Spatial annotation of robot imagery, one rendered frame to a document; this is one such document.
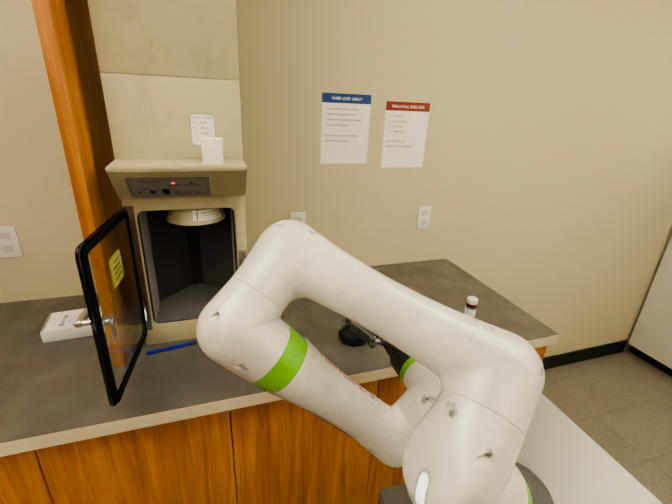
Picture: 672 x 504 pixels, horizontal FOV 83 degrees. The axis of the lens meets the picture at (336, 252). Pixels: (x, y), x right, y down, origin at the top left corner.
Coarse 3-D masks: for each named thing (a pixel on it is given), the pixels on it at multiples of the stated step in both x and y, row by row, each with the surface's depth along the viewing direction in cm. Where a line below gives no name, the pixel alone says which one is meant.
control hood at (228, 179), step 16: (128, 160) 95; (144, 160) 96; (160, 160) 97; (176, 160) 98; (192, 160) 100; (224, 160) 102; (240, 160) 103; (112, 176) 89; (128, 176) 90; (144, 176) 91; (160, 176) 92; (176, 176) 94; (192, 176) 95; (208, 176) 96; (224, 176) 97; (240, 176) 99; (128, 192) 96; (224, 192) 104; (240, 192) 106
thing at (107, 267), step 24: (120, 240) 95; (96, 264) 80; (120, 264) 94; (96, 288) 80; (120, 288) 94; (120, 312) 93; (96, 336) 80; (120, 336) 93; (120, 360) 92; (120, 384) 92
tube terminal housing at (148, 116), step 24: (120, 96) 92; (144, 96) 93; (168, 96) 95; (192, 96) 97; (216, 96) 98; (120, 120) 94; (144, 120) 95; (168, 120) 97; (216, 120) 101; (240, 120) 102; (120, 144) 96; (144, 144) 97; (168, 144) 99; (240, 144) 105; (240, 216) 112; (240, 240) 115; (144, 264) 109; (168, 336) 119; (192, 336) 122
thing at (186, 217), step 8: (208, 208) 112; (216, 208) 115; (168, 216) 112; (176, 216) 110; (184, 216) 110; (192, 216) 110; (200, 216) 111; (208, 216) 112; (216, 216) 114; (224, 216) 118; (176, 224) 110; (184, 224) 110; (192, 224) 110; (200, 224) 111
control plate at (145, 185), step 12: (132, 180) 91; (144, 180) 92; (156, 180) 93; (168, 180) 94; (180, 180) 95; (192, 180) 96; (204, 180) 97; (132, 192) 96; (144, 192) 97; (156, 192) 98; (180, 192) 100; (192, 192) 101; (204, 192) 102
